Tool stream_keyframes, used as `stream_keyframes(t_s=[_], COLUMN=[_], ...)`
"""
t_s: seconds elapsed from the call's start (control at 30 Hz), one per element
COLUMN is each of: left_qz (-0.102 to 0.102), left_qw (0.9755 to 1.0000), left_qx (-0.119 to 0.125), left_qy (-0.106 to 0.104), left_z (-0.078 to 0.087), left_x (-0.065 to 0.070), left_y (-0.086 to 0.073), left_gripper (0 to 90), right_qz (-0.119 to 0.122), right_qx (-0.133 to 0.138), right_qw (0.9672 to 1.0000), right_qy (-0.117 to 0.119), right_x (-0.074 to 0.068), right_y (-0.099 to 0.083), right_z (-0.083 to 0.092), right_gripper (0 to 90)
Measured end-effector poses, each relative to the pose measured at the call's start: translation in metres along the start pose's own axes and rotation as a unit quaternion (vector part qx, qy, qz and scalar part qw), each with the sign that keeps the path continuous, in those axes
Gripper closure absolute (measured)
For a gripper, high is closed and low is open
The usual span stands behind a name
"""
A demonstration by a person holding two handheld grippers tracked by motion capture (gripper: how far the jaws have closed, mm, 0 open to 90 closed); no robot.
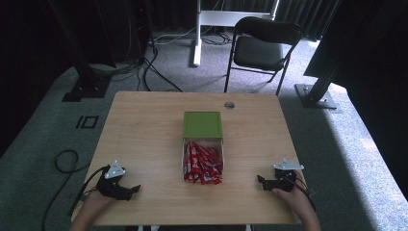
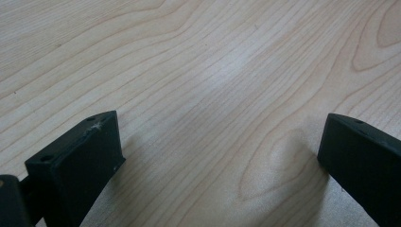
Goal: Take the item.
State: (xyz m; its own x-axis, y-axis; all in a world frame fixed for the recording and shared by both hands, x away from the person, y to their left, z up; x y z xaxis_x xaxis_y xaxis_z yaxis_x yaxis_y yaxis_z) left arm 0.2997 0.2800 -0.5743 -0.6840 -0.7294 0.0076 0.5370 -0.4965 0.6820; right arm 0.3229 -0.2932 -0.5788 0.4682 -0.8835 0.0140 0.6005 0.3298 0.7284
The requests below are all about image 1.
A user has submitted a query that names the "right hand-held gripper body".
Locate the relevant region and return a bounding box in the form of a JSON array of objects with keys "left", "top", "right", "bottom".
[{"left": 268, "top": 158, "right": 305, "bottom": 193}]

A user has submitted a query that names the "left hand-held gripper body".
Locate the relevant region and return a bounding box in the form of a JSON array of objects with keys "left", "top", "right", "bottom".
[{"left": 95, "top": 160, "right": 133, "bottom": 202}]

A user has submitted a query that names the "clear plastic drawer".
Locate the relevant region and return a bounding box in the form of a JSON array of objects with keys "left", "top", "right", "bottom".
[{"left": 181, "top": 137, "right": 225, "bottom": 185}]

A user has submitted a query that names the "pile of red snack packets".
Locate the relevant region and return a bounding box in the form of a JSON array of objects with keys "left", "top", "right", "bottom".
[{"left": 183, "top": 141, "right": 224, "bottom": 186}]

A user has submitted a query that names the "green box lid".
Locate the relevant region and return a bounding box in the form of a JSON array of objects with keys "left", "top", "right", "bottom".
[{"left": 182, "top": 111, "right": 224, "bottom": 140}]

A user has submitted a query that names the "person's left hand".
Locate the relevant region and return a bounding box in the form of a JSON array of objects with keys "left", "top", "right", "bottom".
[{"left": 81, "top": 190, "right": 114, "bottom": 214}]

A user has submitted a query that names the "person's right hand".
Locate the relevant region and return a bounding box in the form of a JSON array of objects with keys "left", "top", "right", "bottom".
[{"left": 271, "top": 169, "right": 311, "bottom": 219}]

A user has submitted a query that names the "black metal stand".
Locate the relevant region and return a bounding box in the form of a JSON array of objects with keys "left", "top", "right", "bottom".
[
  {"left": 293, "top": 0, "right": 343, "bottom": 111},
  {"left": 47, "top": 0, "right": 114, "bottom": 103}
]

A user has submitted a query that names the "black folding chair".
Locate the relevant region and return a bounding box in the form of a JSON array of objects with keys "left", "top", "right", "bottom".
[{"left": 223, "top": 15, "right": 303, "bottom": 97}]

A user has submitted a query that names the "black curtain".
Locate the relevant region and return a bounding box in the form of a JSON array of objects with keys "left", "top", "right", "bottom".
[{"left": 0, "top": 0, "right": 152, "bottom": 158}]

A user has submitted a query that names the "right hand-held gripper cable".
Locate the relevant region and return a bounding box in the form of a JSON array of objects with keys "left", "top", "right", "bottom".
[{"left": 284, "top": 172, "right": 318, "bottom": 214}]

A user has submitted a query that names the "hand-held gripper cable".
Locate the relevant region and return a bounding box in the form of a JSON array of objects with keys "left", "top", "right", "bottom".
[
  {"left": 69, "top": 165, "right": 111, "bottom": 217},
  {"left": 284, "top": 172, "right": 318, "bottom": 214}
]

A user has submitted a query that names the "left hand-held gripper cable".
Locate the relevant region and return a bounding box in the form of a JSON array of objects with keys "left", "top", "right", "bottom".
[{"left": 69, "top": 165, "right": 111, "bottom": 217}]

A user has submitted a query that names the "black floor cable loop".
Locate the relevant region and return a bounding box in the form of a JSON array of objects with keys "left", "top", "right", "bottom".
[{"left": 40, "top": 149, "right": 92, "bottom": 231}]

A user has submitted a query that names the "bundle of floor cables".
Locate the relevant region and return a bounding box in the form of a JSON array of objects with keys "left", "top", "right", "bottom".
[{"left": 90, "top": 25, "right": 233, "bottom": 93}]

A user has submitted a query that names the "white desk frame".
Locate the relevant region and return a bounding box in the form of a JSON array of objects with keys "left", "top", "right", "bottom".
[{"left": 192, "top": 0, "right": 281, "bottom": 67}]

